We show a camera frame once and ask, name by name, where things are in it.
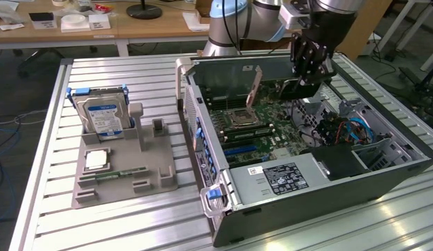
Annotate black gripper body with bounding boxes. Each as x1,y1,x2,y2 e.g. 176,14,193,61
301,9,356,60

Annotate Nvidia graphics card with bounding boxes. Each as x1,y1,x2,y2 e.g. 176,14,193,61
245,65,323,107

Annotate wooden cabinet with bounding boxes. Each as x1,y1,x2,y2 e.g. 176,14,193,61
284,0,394,61

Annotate metal disk bay cage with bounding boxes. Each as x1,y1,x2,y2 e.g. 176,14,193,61
295,78,346,116

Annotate green motherboard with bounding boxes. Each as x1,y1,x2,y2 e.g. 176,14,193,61
204,93,315,168

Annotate metal CPU socket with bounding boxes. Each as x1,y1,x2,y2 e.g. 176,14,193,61
225,107,260,129

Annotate black equipment stand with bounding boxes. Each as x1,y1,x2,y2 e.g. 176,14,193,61
396,51,433,118

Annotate white paper stack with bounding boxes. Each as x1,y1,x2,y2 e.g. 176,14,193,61
181,12,211,31

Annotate brown cardboard box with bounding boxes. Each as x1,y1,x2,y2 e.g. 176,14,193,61
195,0,212,18

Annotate dark installed RAM stick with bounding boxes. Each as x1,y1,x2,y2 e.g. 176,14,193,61
221,127,273,142

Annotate grey front disk bay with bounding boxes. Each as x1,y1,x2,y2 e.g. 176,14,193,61
351,137,414,172

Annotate blue expansion slot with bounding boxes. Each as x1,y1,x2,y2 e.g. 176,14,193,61
223,144,257,157

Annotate grey power supply unit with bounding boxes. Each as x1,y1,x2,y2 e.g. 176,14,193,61
228,153,331,206

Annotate black round lamp base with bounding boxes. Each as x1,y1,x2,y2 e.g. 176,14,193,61
127,0,164,19

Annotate open black PC case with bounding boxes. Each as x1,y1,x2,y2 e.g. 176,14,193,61
176,51,433,248

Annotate plain white box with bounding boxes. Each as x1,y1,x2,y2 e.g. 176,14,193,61
86,13,112,30

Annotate hard disk with blue carrier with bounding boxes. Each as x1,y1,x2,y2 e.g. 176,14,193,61
65,84,129,143

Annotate grey parts rack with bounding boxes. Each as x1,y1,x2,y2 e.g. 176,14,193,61
69,102,179,210

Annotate silver CPU chip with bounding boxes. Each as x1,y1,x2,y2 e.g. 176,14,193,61
85,151,108,169

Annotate green RAM stick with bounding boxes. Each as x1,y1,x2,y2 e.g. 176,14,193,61
78,168,147,181

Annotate wooden desk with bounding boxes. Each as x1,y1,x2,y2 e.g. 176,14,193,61
0,0,307,50

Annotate white box with black top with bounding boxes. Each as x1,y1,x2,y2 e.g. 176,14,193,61
28,12,58,30

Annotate black chair base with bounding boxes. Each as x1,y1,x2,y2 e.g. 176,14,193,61
13,48,65,78

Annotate clear plastic bag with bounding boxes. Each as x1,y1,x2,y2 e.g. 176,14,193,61
0,0,26,26

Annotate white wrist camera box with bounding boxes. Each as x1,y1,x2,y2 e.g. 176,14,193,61
277,2,312,30

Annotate white table frame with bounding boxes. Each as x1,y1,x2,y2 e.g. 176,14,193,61
372,0,433,71

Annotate red wire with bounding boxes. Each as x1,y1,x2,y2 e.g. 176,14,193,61
332,120,347,142

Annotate blue wire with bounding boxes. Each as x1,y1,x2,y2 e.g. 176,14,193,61
344,117,375,145

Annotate white floor cable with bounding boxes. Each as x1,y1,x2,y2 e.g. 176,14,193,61
0,109,48,126

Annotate blue floor cable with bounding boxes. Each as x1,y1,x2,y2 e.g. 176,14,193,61
0,125,24,225

